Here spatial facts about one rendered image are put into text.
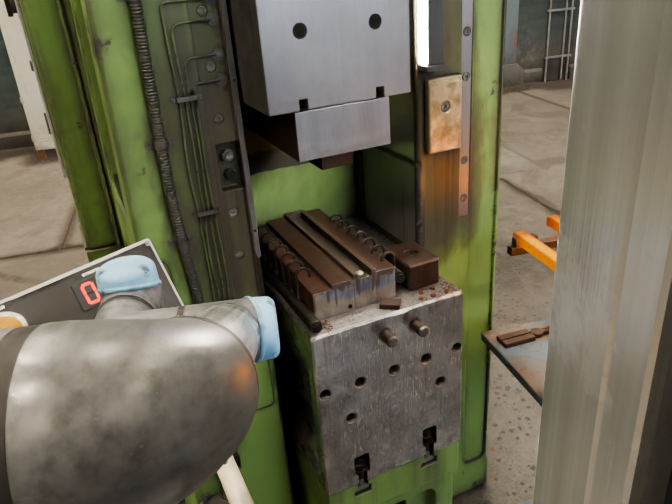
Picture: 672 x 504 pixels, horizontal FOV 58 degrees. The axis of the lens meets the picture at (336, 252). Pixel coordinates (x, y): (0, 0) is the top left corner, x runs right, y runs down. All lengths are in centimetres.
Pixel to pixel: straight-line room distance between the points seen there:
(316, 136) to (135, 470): 94
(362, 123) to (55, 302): 63
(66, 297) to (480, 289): 112
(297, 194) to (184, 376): 143
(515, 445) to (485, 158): 116
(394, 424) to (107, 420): 125
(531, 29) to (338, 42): 719
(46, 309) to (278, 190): 86
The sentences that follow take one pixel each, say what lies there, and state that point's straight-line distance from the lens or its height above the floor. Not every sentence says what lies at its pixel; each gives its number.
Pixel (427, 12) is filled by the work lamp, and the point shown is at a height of 150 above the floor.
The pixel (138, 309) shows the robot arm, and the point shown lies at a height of 126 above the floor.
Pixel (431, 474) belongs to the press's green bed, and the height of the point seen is 39.
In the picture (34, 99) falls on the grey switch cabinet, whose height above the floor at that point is 59.
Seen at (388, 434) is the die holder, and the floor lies 58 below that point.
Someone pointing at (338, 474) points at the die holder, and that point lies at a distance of 153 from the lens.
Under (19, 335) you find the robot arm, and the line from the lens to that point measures 34.
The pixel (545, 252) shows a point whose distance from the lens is 140.
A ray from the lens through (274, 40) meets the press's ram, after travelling 112.
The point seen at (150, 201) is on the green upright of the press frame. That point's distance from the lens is 127.
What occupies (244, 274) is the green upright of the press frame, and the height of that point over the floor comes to 99.
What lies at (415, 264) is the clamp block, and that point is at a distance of 140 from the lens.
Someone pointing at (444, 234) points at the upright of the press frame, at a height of 96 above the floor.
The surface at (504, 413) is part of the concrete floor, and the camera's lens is 251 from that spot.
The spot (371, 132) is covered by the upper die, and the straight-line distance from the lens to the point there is 123.
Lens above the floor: 162
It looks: 26 degrees down
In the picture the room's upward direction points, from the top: 4 degrees counter-clockwise
